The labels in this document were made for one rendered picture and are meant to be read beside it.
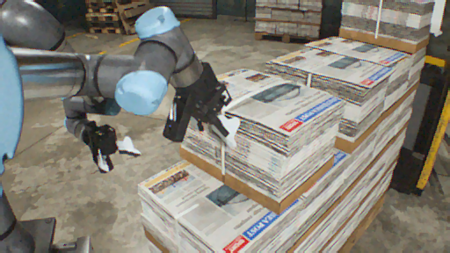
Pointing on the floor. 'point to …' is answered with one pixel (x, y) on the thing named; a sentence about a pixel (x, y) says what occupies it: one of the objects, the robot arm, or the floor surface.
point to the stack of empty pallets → (112, 21)
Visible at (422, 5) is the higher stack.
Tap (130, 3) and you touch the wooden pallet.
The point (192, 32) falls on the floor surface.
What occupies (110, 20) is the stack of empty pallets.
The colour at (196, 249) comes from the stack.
